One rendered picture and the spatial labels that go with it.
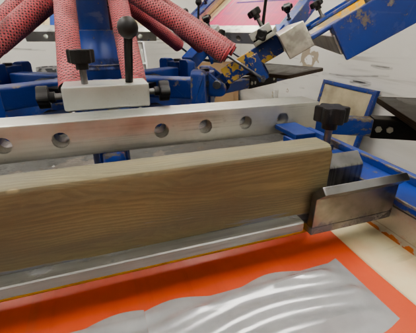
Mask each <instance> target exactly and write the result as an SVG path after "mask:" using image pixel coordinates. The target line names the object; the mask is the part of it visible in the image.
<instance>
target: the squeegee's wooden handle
mask: <svg viewBox="0 0 416 333"><path fill-rule="evenodd" d="M331 158H332V150H331V146H330V145H329V143H327V142H325V141H322V140H321V139H318V138H317V137H311V138H306V139H296V140H289V141H279V142H273V143H262V144H257V145H246V146H240V147H230V148H224V149H214V150H208V151H197V152H191V153H180V154H175V155H165V156H158V157H148V158H142V159H131V160H126V161H116V162H109V163H99V164H93V165H83V166H72V167H66V168H56V169H50V170H39V171H34V172H23V173H17V174H7V175H1V176H0V276H4V275H7V274H13V273H17V272H23V271H27V270H33V269H36V268H42V267H46V266H52V265H56V264H61V263H65V262H71V261H75V260H80V259H84V258H90V257H93V256H100V255H103V254H109V253H113V252H119V251H123V250H129V249H132V248H138V247H142V246H147V245H151V244H157V243H161V242H166V241H173V240H176V239H182V238H186V237H192V236H196V235H201V234H205V233H211V232H215V231H220V230H224V229H230V228H234V227H239V226H243V225H249V224H253V223H259V222H262V221H269V220H272V219H278V218H282V217H288V216H291V215H297V216H299V217H300V218H301V219H302V220H303V221H307V220H308V215H309V211H310V202H311V198H312V193H314V192H315V191H317V190H319V189H321V188H324V187H326V186H327V182H328V176H329V169H330V165H331Z"/></svg>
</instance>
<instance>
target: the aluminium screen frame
mask: <svg viewBox="0 0 416 333"><path fill-rule="evenodd" d="M367 223H368V224H370V225H372V226H373V227H374V228H375V229H377V230H379V231H380V232H381V233H383V234H384V235H386V236H387V237H388V238H390V239H392V240H393V241H394V242H396V243H397V244H399V245H400V246H401V247H403V248H404V249H406V250H407V251H408V252H410V253H411V254H412V255H414V256H416V218H414V217H412V216H411V215H409V214H408V213H406V212H404V211H402V210H401V209H399V208H397V207H396V206H394V205H393V206H392V210H391V213H390V216H389V217H386V218H383V219H377V220H374V221H369V222H367Z"/></svg>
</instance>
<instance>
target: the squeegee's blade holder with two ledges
mask: <svg viewBox="0 0 416 333"><path fill-rule="evenodd" d="M303 226H304V221H303V220H302V219H301V218H300V217H299V216H297V215H291V216H288V217H282V218H278V219H272V220H269V221H262V222H259V223H253V224H249V225H243V226H239V227H234V228H230V229H224V230H220V231H215V232H211V233H205V234H201V235H196V236H192V237H186V238H182V239H176V240H170V241H166V242H161V243H157V244H151V245H147V246H142V247H138V248H132V249H129V250H123V251H119V252H113V253H109V254H103V255H100V256H93V257H90V258H84V259H80V260H75V261H71V262H65V263H61V264H56V265H52V266H46V267H42V268H36V269H33V270H27V271H23V272H17V273H13V274H7V275H4V276H0V300H2V299H8V298H11V297H16V296H19V295H25V294H28V293H33V292H37V291H42V290H46V289H51V288H54V287H60V286H63V285H69V284H72V283H77V282H80V281H86V280H90V279H94V278H100V277H103V276H108V275H112V274H117V273H121V272H126V271H130V270H135V269H138V268H144V267H147V266H152V265H155V264H161V263H165V262H169V261H173V260H178V259H182V258H187V257H190V256H196V255H199V254H205V253H208V252H213V251H216V250H222V249H226V248H230V247H234V246H240V245H243V244H248V243H251V242H257V241H262V240H265V239H271V238H274V237H280V236H283V235H288V234H292V233H297V232H301V231H302V230H303Z"/></svg>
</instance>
